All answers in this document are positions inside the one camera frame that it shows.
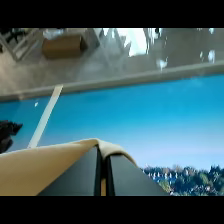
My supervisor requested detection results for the dark brown garment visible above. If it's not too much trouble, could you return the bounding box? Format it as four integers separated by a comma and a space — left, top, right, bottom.
0, 120, 24, 155

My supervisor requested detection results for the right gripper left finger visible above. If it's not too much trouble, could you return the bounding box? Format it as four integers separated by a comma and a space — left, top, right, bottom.
37, 145, 103, 197

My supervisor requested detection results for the brown cardboard box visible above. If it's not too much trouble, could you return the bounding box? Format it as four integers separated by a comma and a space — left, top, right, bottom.
41, 34, 88, 61

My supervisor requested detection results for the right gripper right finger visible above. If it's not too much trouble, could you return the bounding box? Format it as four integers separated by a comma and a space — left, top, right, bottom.
105, 153, 170, 197

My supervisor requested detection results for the cream garment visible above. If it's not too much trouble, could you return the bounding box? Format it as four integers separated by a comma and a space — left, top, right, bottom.
0, 137, 138, 197

